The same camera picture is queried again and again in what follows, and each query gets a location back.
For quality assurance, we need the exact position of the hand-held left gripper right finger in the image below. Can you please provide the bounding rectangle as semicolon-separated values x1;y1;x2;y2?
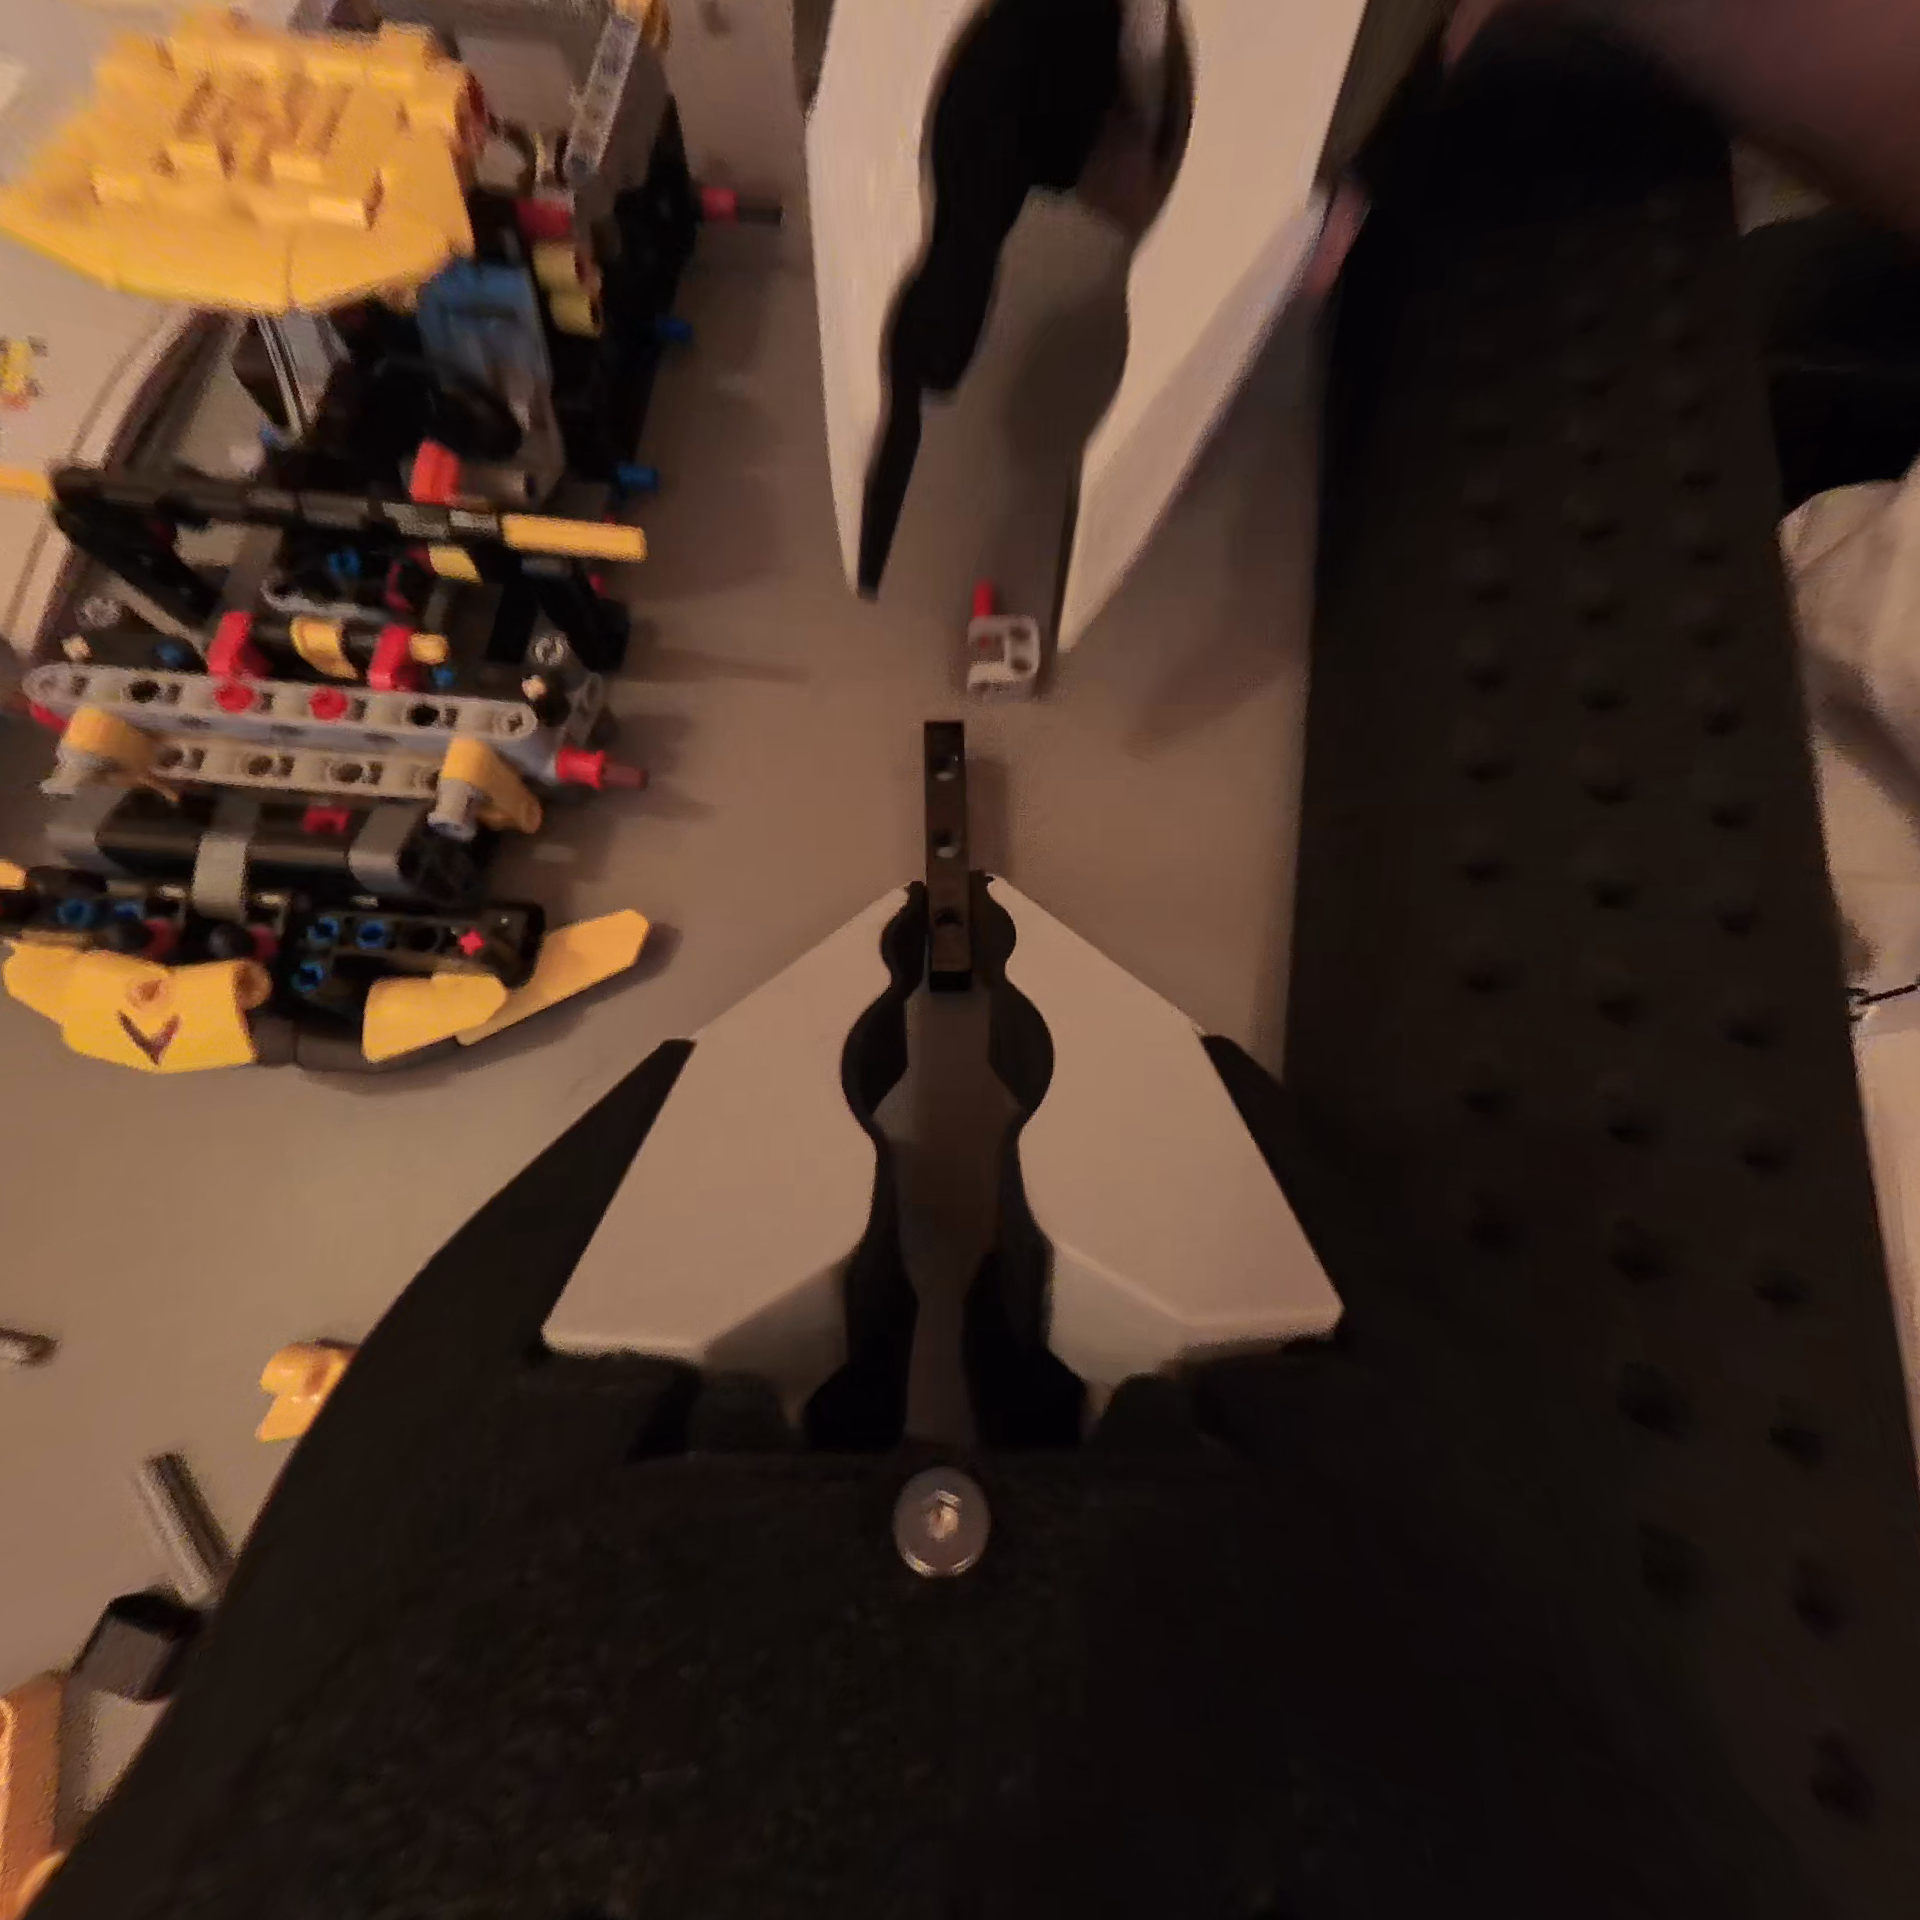
983;877;1340;1380

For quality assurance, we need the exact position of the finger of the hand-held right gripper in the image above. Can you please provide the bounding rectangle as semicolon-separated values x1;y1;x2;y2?
804;0;1120;593
1053;0;1374;653

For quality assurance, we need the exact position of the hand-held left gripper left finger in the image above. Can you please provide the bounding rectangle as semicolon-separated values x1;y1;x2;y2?
541;881;907;1424

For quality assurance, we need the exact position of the black toy beam with holes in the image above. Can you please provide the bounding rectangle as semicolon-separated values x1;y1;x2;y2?
919;720;977;993

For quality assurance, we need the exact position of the grey connector with red pin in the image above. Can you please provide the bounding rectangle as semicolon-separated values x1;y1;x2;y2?
963;581;1044;699

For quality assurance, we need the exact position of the person's right forearm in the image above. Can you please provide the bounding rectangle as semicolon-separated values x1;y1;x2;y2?
1439;0;1920;211

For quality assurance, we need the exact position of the grey desk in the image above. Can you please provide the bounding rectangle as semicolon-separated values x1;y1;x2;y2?
0;0;1321;1920

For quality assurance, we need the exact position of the black perforated pad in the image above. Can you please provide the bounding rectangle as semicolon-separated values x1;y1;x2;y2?
1286;29;1920;1920

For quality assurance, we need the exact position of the pile of loose building pieces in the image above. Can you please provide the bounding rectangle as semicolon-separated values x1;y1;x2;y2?
0;1321;361;1900

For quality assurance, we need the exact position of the partly built yellow toy car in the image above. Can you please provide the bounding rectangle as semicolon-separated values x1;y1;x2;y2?
0;0;784;1076

